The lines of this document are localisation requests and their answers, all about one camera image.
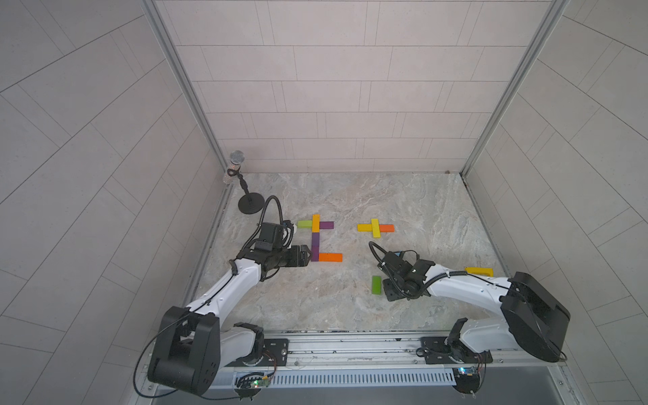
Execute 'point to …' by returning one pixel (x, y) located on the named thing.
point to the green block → (376, 284)
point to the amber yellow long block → (315, 223)
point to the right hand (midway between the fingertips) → (389, 293)
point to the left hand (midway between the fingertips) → (306, 252)
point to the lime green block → (304, 224)
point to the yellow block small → (364, 228)
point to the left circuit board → (250, 385)
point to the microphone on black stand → (251, 202)
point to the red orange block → (386, 228)
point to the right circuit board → (467, 379)
